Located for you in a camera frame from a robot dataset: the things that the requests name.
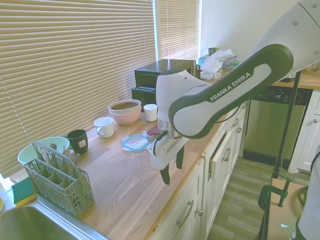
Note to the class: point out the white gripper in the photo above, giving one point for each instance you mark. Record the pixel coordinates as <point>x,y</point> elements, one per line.
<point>162,152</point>

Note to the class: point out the teal-rimmed clear container lid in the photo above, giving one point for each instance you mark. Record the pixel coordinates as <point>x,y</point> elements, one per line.
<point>135,143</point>

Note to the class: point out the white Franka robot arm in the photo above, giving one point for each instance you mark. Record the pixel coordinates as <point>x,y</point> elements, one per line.
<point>225,90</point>

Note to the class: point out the clear glass food container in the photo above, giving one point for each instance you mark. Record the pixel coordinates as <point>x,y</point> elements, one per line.
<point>150,149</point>

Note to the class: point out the black food tray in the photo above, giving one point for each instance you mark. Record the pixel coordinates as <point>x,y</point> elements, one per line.
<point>288,79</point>

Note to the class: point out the white kitchen cabinet run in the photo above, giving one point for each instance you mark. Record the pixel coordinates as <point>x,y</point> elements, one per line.
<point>190,180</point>

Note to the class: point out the silver cabinet knob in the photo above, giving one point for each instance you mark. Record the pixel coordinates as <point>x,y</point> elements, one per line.
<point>200,212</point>

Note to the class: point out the small white cup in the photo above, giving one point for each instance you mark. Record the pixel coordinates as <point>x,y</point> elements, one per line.
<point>150,113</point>

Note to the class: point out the pink bowl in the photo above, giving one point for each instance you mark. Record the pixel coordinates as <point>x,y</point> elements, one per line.
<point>126,119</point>

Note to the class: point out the dark green clamp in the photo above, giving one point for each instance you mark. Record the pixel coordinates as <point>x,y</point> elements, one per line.
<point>265,195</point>

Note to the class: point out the black cup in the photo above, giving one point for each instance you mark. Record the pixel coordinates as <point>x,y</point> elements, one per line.
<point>78,142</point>

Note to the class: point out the black toaster oven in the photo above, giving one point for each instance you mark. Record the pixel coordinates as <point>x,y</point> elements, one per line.
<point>160,67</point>

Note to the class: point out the stainless steel dishwasher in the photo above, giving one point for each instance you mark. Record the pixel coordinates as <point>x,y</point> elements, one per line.
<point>272,125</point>

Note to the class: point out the white plastic bag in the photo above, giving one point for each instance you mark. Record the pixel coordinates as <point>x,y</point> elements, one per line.
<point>212,62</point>

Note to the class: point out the teal box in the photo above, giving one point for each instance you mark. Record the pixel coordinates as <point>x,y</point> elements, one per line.
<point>203,59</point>

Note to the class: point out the grey plastic cutlery basket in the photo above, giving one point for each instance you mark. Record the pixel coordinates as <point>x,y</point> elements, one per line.
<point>60,185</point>

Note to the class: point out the dark jar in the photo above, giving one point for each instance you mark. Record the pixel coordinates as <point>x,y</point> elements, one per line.
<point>213,51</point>

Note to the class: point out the wooden board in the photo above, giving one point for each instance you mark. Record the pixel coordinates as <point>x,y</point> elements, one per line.
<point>287,215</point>

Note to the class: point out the white utensil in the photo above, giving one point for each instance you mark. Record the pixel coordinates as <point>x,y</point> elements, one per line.
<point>44,153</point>

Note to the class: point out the narrow beige window blind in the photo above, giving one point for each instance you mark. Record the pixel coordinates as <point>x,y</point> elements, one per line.
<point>180,30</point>

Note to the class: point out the white side cabinet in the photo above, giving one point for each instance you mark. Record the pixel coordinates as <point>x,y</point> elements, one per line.
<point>306,135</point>

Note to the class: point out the wide beige window blind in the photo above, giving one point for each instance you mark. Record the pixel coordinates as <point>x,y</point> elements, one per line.
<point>75,62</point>

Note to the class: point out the mint green bowl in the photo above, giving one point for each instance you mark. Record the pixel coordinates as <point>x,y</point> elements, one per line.
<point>27,155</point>

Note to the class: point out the stainless steel sink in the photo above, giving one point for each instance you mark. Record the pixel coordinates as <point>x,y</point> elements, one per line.
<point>37,225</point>

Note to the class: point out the yellow green sponge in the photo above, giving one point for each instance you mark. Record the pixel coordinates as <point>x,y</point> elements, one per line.
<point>22,192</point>

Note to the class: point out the yellow dish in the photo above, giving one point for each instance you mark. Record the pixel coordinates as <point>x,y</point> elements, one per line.
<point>1,203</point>

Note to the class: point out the maroon wrist camera mount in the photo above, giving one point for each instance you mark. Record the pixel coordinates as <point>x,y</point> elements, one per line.
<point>153,132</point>

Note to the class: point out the black camera stand pole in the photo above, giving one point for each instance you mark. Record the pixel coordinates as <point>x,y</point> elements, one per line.
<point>287,120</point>

